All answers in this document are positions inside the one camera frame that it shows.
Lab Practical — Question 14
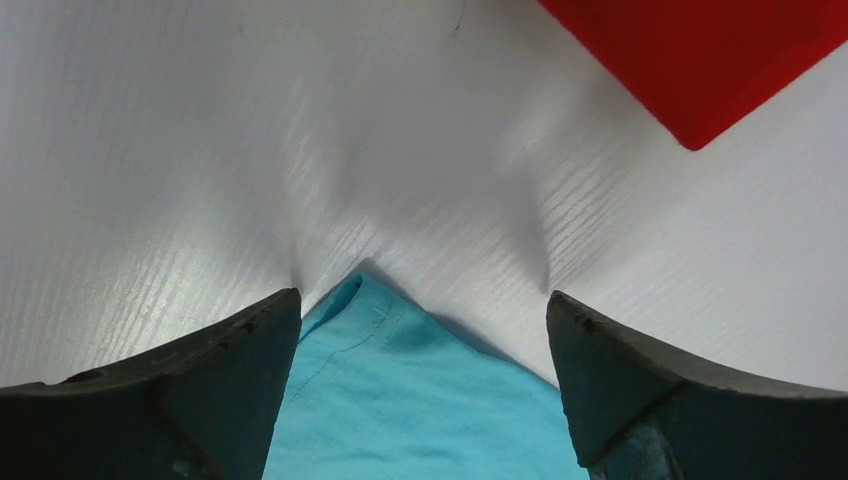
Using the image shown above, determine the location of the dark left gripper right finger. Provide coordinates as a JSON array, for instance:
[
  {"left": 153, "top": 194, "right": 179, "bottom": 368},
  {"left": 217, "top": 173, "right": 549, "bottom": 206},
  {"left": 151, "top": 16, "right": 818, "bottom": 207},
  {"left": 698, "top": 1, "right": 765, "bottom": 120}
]
[{"left": 546, "top": 291, "right": 847, "bottom": 479}]

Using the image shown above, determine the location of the folded red t-shirt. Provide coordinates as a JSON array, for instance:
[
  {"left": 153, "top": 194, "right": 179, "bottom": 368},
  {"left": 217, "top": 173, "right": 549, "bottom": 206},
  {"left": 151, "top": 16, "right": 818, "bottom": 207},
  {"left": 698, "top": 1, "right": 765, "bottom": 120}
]
[{"left": 542, "top": 0, "right": 847, "bottom": 151}]

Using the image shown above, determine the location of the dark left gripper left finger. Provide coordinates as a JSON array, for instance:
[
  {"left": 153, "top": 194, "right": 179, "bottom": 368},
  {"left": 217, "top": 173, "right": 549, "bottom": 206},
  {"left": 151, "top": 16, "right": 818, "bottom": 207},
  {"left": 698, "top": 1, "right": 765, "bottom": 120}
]
[{"left": 1, "top": 289, "right": 302, "bottom": 479}]

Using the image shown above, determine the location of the teal t-shirt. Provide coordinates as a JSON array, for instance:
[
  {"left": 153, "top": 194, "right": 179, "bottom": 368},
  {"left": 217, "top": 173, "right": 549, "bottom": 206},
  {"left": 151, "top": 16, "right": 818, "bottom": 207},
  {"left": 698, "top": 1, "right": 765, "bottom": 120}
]
[{"left": 263, "top": 274, "right": 587, "bottom": 479}]

